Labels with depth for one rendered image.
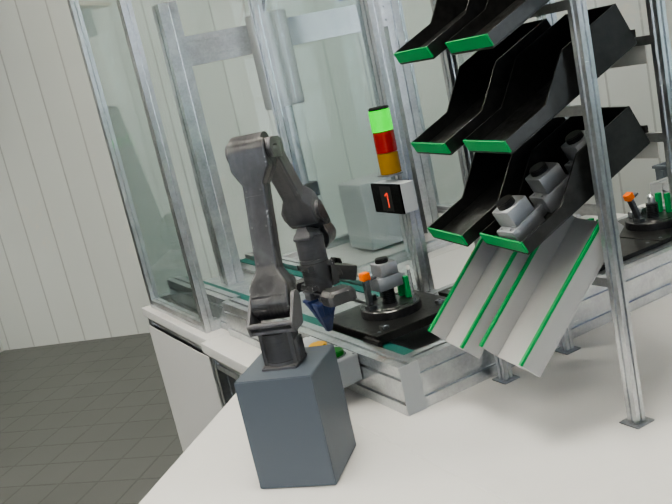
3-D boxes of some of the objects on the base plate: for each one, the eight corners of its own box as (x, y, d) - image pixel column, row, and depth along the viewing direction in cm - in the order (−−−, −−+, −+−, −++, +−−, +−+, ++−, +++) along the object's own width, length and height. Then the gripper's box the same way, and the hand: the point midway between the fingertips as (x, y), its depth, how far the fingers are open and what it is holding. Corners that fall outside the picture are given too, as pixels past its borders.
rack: (638, 429, 137) (564, -80, 120) (492, 380, 169) (416, -29, 151) (720, 383, 146) (663, -95, 129) (567, 345, 178) (504, -44, 161)
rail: (408, 416, 160) (397, 364, 158) (229, 335, 237) (220, 299, 235) (431, 406, 163) (421, 353, 161) (247, 328, 240) (238, 292, 237)
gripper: (279, 258, 175) (295, 328, 178) (322, 266, 159) (339, 343, 162) (304, 249, 177) (320, 319, 181) (349, 257, 161) (366, 333, 165)
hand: (325, 314), depth 171 cm, fingers closed
